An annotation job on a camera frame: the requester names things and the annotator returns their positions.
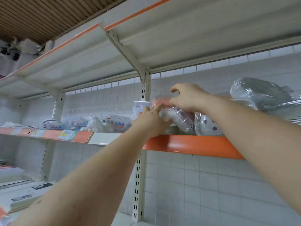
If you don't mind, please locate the yellow shelf price label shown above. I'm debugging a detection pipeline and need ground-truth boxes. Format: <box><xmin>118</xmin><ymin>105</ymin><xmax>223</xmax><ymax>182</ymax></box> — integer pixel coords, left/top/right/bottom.
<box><xmin>29</xmin><ymin>129</ymin><xmax>47</xmax><ymax>138</ymax></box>
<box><xmin>56</xmin><ymin>130</ymin><xmax>77</xmax><ymax>141</ymax></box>

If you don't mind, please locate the person's left hand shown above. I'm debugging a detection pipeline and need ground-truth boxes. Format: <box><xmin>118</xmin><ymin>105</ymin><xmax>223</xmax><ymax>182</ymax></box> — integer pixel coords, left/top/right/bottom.
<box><xmin>131</xmin><ymin>103</ymin><xmax>171</xmax><ymax>141</ymax></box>

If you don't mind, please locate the soap dishes shelf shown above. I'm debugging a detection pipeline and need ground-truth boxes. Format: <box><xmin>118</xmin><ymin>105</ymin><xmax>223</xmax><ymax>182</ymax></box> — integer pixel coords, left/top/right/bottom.
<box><xmin>40</xmin><ymin>77</ymin><xmax>301</xmax><ymax>137</ymax></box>

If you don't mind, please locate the orange metal store shelving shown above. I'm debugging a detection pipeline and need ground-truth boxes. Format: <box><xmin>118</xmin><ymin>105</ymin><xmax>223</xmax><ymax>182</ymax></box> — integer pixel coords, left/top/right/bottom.
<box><xmin>0</xmin><ymin>0</ymin><xmax>301</xmax><ymax>226</ymax></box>

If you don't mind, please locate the person's right hand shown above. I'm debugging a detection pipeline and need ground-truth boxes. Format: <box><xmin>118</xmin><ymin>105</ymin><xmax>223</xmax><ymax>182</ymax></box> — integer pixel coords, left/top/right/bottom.
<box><xmin>169</xmin><ymin>82</ymin><xmax>213</xmax><ymax>114</ymax></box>

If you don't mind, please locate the pink soap dish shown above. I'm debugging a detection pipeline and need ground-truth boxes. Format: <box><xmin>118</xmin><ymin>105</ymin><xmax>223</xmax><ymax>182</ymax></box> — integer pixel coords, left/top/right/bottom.
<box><xmin>153</xmin><ymin>94</ymin><xmax>182</xmax><ymax>111</ymax></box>

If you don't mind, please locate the person's right forearm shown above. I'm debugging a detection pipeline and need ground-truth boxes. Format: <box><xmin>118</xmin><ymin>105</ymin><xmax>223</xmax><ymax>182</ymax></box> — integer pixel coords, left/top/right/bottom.
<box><xmin>202</xmin><ymin>92</ymin><xmax>301</xmax><ymax>215</ymax></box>

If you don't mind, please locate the white flat carton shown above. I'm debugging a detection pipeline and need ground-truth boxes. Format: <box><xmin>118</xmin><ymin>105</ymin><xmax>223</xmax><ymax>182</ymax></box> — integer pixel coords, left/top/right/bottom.
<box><xmin>0</xmin><ymin>180</ymin><xmax>56</xmax><ymax>214</ymax></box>

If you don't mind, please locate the person's left forearm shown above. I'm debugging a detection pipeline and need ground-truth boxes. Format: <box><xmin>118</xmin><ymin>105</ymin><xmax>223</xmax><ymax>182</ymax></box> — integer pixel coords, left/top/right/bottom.
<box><xmin>9</xmin><ymin>129</ymin><xmax>151</xmax><ymax>226</ymax></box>

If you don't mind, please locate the white ceiling mounted device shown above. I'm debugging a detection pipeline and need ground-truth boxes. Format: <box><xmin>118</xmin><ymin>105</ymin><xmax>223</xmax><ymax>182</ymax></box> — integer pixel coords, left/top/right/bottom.
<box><xmin>18</xmin><ymin>39</ymin><xmax>44</xmax><ymax>57</ymax></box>

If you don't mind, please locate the tall white wrapped container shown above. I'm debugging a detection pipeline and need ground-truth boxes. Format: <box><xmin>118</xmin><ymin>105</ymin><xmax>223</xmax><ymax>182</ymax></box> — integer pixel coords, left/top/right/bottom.
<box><xmin>133</xmin><ymin>101</ymin><xmax>151</xmax><ymax>121</ymax></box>

